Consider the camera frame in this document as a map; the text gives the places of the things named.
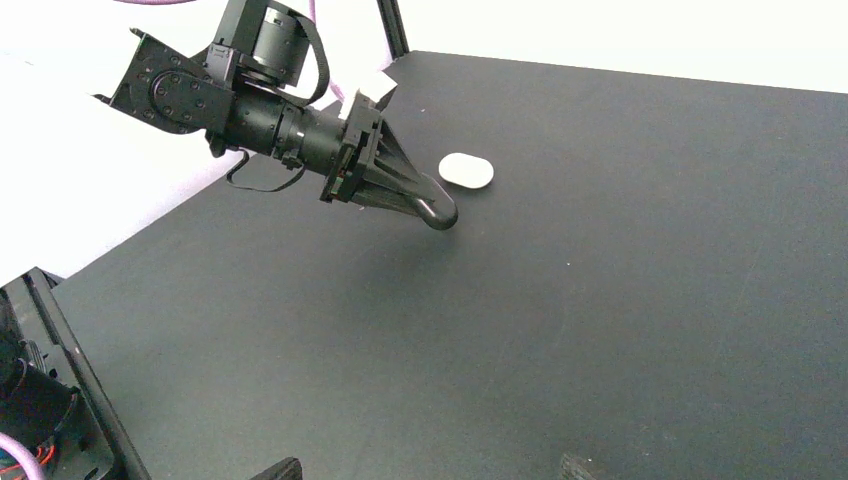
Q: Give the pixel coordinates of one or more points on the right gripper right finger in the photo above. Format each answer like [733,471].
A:
[575,467]

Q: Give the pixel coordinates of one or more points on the black front mounting rail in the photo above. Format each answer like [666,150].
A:
[52,402]

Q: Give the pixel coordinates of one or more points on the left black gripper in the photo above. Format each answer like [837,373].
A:
[369,162]

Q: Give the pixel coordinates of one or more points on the white earbud charging case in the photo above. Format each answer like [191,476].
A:
[466,170]

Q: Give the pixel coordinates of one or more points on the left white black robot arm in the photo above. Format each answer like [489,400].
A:
[253,90]

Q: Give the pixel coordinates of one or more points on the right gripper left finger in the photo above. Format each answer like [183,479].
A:
[289,468]

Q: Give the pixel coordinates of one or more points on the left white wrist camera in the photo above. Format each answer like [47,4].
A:
[376,87]

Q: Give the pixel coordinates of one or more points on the left black frame post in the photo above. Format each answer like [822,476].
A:
[393,27]

